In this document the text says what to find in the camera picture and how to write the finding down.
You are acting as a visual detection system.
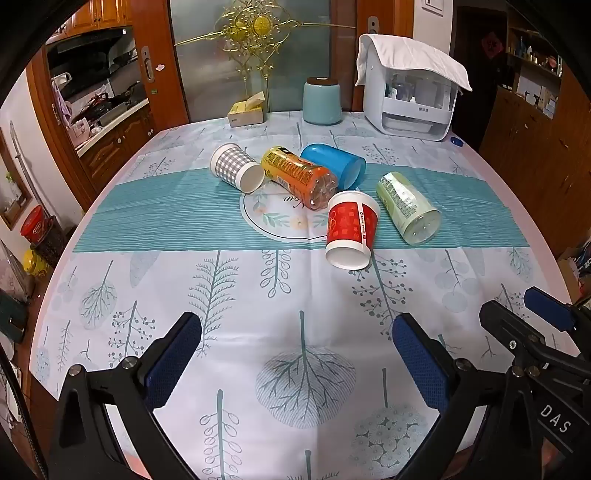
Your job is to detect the wooden display shelf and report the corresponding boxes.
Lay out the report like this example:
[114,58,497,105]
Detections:
[504,14,566,121]

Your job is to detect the wooden kitchen counter cabinet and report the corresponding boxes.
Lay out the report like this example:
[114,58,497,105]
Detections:
[76,99,157,192]

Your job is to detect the white cloth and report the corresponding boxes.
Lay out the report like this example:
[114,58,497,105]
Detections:
[355,33,473,92]

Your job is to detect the red plastic bucket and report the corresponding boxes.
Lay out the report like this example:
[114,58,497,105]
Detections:
[20,205,57,244]

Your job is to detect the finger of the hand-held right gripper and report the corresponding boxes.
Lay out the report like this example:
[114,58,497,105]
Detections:
[523,286,591,334]
[479,300,591,385]

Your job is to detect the leaf printed tablecloth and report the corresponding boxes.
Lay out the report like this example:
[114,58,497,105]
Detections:
[28,110,573,480]

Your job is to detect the gold door ornament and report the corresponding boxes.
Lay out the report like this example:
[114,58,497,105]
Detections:
[175,0,360,81]

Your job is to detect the grey checked paper cup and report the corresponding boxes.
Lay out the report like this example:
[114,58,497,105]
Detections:
[210,143,266,193]

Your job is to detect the wooden side cabinet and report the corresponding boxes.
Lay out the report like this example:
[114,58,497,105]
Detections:
[479,85,591,260]

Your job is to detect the white countertop appliance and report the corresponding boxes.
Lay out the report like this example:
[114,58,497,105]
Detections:
[358,33,463,142]

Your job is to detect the yellow jar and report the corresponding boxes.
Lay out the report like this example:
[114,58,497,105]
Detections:
[23,249,49,277]

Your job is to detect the frosted glass door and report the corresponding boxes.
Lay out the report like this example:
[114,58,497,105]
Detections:
[168,0,333,124]

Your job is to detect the blue plastic cup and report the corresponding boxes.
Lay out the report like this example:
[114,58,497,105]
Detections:
[300,143,367,191]

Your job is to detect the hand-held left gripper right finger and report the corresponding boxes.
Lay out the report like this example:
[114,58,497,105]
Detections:
[392,313,544,480]

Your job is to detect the green label plastic bottle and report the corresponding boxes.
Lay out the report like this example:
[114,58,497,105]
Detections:
[375,172,441,245]

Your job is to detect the orange yellow plastic bottle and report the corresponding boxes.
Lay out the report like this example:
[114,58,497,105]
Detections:
[261,147,339,211]

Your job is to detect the red white paper cup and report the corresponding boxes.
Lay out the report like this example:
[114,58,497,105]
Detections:
[325,191,382,271]

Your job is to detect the teal canister with brown lid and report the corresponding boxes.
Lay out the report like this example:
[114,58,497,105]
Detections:
[302,77,343,126]

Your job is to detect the yellow tissue box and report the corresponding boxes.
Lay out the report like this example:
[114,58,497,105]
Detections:
[228,91,268,128]

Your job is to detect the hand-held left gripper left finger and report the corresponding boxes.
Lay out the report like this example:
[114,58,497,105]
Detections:
[48,312,204,480]

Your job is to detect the kitchen range hood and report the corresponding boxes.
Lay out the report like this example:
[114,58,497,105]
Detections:
[45,27,136,80]

